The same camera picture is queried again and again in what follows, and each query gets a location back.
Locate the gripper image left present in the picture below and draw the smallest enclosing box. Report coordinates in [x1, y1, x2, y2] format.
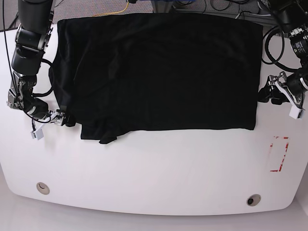
[26, 101, 76, 131]

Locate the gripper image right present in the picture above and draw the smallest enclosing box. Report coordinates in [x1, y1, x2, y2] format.
[258, 71, 308, 108]

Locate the black t-shirt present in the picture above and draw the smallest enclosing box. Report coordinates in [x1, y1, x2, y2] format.
[49, 13, 263, 144]

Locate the black robot arm image left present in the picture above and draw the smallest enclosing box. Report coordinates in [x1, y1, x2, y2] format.
[7, 0, 76, 127]

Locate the red tape rectangle marking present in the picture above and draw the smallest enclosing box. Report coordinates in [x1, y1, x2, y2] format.
[267, 136, 290, 172]

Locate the left table grommet hole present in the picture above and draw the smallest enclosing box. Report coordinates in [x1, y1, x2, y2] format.
[36, 182, 50, 195]

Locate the table grommet hole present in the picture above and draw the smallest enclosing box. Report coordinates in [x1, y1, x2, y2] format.
[36, 182, 50, 195]
[246, 194, 261, 206]

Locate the right table grommet hole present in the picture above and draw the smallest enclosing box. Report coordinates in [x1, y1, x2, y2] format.
[246, 194, 261, 206]

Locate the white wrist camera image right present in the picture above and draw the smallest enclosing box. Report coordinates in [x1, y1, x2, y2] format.
[289, 106, 303, 119]

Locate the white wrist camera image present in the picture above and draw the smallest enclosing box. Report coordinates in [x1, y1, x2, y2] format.
[30, 129, 44, 140]
[289, 106, 303, 119]

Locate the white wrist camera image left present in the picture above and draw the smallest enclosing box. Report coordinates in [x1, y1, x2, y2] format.
[30, 129, 44, 140]

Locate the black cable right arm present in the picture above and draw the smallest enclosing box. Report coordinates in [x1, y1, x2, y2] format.
[31, 59, 55, 98]

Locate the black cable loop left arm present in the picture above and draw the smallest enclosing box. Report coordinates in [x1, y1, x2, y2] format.
[262, 26, 300, 73]

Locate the yellow cable on floor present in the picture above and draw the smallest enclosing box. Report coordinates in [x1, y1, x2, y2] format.
[92, 1, 129, 17]

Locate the aluminium frame stand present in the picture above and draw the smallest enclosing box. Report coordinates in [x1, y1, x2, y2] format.
[151, 0, 174, 13]

